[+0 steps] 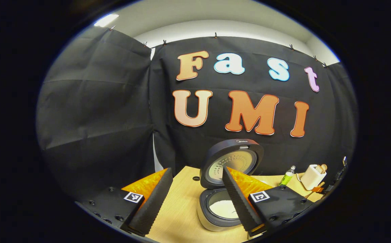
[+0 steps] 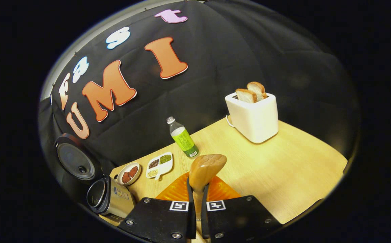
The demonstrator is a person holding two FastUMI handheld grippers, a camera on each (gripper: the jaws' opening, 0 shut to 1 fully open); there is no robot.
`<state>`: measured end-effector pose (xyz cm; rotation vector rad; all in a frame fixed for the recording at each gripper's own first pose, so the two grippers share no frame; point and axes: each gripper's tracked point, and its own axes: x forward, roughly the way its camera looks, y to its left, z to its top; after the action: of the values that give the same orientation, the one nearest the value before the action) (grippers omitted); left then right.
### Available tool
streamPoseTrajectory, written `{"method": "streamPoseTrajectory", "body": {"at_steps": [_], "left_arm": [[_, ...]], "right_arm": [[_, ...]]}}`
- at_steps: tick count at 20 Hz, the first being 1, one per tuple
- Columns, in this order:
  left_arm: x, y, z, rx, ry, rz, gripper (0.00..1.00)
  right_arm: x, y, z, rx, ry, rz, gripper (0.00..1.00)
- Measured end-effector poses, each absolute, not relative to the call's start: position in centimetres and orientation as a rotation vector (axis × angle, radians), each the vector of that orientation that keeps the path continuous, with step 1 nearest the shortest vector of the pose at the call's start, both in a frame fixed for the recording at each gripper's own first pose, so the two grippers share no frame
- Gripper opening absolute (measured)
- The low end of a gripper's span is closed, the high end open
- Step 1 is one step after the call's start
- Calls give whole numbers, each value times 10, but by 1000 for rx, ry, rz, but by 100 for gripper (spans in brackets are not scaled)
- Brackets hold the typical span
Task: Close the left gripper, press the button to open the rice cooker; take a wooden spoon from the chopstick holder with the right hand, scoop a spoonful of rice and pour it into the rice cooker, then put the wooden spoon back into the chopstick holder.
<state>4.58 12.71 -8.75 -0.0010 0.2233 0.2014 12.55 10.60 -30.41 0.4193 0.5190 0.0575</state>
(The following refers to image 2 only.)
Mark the wooden spoon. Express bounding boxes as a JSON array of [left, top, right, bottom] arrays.
[[189, 154, 227, 243]]

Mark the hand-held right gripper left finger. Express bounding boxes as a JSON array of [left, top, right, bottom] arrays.
[[119, 172, 197, 243]]

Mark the small round white dish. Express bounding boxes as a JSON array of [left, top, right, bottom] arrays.
[[117, 162, 141, 186]]

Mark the black backdrop cloth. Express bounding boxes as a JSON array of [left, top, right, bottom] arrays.
[[37, 0, 361, 203]]

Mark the white toaster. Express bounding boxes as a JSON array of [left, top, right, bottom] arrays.
[[225, 92, 279, 144]]

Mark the dark grey rice cooker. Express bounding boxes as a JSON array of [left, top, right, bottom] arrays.
[[54, 133, 137, 225]]

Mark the white divided grain dish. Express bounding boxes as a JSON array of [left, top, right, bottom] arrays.
[[146, 152, 173, 180]]

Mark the green label plastic bottle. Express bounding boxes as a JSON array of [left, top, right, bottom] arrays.
[[166, 116, 200, 158]]

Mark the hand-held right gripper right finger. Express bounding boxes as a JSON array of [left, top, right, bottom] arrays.
[[201, 174, 282, 243]]

